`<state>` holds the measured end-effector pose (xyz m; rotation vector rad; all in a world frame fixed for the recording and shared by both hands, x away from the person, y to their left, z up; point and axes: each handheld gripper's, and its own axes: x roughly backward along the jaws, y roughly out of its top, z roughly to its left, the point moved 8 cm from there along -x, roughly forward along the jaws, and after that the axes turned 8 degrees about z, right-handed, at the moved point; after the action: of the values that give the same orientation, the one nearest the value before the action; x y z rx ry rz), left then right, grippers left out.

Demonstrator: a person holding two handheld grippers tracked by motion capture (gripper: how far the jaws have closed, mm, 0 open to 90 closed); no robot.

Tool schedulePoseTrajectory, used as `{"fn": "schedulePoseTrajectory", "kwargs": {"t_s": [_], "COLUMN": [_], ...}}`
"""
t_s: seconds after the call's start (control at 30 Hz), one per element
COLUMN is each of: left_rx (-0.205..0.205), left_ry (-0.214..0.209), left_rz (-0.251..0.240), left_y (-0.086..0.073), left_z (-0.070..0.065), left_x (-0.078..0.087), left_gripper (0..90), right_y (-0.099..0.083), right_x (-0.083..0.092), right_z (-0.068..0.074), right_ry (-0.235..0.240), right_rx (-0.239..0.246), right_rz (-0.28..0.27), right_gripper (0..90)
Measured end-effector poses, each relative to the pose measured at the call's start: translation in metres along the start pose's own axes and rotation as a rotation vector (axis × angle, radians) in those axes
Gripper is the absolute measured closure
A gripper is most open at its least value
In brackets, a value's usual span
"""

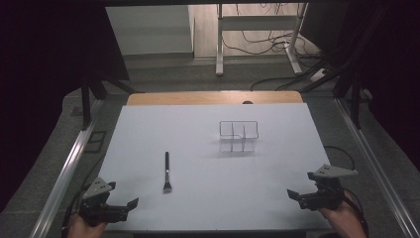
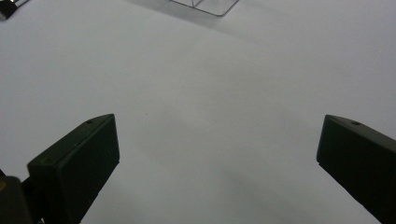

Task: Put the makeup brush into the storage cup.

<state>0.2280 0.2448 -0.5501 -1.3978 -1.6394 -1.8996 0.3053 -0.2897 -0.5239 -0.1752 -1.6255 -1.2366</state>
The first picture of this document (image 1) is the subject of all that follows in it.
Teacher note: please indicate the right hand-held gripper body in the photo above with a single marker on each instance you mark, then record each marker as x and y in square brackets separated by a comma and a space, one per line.
[327, 196]

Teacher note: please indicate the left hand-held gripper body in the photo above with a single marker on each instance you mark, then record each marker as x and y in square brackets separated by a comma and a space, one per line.
[95, 208]

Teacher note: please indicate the black makeup brush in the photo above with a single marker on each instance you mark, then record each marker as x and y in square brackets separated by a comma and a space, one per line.
[167, 165]

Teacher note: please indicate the clear acrylic organizer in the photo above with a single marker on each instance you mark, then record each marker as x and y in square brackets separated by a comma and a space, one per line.
[237, 145]

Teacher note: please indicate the person's left hand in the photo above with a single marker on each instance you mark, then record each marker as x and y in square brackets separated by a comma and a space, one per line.
[82, 229]

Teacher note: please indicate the person's right hand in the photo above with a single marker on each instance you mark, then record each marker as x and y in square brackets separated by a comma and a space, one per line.
[346, 223]

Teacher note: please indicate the white table board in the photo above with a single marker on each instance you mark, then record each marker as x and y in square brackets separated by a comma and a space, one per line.
[198, 205]

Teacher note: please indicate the black metal stand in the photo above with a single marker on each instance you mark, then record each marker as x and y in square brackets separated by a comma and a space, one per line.
[356, 102]
[86, 102]

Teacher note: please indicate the dark table grommet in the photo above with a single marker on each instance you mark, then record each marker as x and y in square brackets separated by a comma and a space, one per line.
[247, 102]

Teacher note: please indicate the white power strip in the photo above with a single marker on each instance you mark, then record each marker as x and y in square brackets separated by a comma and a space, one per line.
[318, 75]

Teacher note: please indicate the black curtain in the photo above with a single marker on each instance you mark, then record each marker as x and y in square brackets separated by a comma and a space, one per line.
[396, 66]
[43, 82]

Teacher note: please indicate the black flat frame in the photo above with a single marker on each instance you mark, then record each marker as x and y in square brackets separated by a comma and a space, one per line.
[95, 142]

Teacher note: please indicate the aluminium rail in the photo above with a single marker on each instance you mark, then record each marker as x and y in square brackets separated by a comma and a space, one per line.
[66, 168]
[373, 162]

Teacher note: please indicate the white metal desk frame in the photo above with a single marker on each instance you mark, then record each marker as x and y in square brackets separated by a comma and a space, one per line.
[219, 49]

